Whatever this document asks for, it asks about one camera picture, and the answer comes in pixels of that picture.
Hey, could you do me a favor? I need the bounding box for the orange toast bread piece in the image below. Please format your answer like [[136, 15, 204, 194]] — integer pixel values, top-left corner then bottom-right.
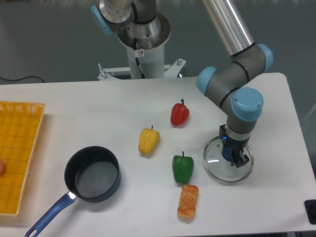
[[177, 184, 199, 220]]

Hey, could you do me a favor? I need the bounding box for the black saucepan blue handle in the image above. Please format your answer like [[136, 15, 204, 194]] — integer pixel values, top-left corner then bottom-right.
[[25, 146, 121, 237]]

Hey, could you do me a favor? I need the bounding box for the yellow woven basket tray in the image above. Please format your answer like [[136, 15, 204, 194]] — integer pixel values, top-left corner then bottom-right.
[[0, 101, 45, 216]]

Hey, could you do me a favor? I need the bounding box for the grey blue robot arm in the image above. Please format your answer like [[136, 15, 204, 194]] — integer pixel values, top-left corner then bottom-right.
[[91, 0, 274, 168]]

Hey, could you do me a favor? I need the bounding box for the glass lid blue knob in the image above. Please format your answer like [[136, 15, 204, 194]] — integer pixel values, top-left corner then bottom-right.
[[203, 136, 254, 184]]

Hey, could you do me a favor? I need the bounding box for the black cable on floor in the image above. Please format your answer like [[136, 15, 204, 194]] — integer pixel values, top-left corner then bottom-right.
[[0, 76, 45, 83]]

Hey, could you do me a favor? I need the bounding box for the green bell pepper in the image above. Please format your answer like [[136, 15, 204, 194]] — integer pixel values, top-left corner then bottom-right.
[[172, 151, 194, 184]]

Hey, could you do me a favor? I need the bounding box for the yellow bell pepper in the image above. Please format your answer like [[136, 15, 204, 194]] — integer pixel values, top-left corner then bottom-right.
[[138, 126, 160, 157]]

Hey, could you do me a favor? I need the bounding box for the black device at table edge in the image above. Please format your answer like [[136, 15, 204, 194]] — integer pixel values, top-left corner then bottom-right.
[[304, 199, 316, 225]]

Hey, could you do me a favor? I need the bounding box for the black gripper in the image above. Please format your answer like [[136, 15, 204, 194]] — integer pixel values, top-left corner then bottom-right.
[[219, 124, 250, 168]]

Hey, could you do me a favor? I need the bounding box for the red bell pepper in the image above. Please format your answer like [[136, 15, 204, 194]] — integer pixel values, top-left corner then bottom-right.
[[170, 99, 190, 126]]

